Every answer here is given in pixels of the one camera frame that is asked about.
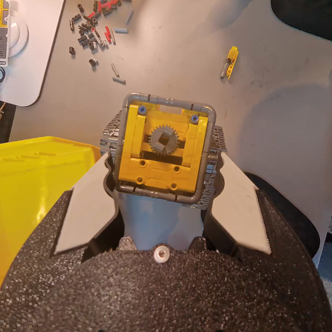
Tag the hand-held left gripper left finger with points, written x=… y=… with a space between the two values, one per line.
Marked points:
x=85 y=207

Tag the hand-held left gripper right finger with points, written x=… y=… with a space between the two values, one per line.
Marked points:
x=238 y=207

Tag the yellow tracked brick vehicle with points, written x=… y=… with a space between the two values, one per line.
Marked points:
x=161 y=150

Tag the yellow brick piece grey axle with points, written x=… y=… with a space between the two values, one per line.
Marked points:
x=231 y=59

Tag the grey desk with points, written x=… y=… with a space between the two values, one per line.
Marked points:
x=259 y=119

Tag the yellow plastic bin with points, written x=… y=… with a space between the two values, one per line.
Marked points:
x=36 y=181

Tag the white round stand base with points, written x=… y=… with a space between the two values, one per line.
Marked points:
x=36 y=57

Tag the pile of small brick parts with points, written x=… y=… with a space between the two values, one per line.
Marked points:
x=96 y=26

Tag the sticker sheet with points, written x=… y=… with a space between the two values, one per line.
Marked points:
x=3 y=31

